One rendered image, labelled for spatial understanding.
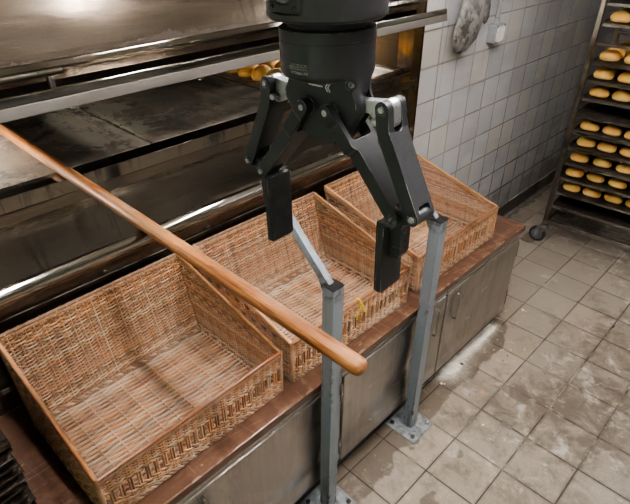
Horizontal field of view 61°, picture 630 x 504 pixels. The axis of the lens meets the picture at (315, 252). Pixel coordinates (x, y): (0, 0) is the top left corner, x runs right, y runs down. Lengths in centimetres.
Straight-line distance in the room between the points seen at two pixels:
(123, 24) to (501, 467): 192
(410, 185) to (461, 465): 186
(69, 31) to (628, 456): 232
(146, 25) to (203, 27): 17
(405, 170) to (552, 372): 231
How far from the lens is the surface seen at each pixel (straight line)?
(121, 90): 134
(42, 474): 157
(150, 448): 135
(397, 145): 41
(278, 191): 53
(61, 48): 141
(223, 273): 96
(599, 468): 239
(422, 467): 218
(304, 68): 41
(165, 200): 166
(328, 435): 173
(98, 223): 158
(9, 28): 139
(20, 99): 126
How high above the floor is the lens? 175
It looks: 33 degrees down
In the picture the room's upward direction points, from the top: straight up
